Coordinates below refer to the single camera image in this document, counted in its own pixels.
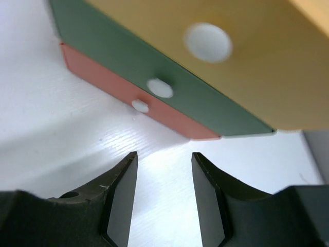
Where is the green drawer box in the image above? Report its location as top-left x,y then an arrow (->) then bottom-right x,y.
48,1 -> 275,136

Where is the red drawer box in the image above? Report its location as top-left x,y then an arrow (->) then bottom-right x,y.
60,43 -> 221,140

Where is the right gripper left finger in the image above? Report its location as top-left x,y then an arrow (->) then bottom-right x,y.
1,152 -> 138,246

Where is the yellow drawer box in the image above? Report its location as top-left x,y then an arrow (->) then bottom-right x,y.
90,1 -> 328,130

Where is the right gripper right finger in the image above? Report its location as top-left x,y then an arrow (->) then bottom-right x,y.
191,152 -> 328,246

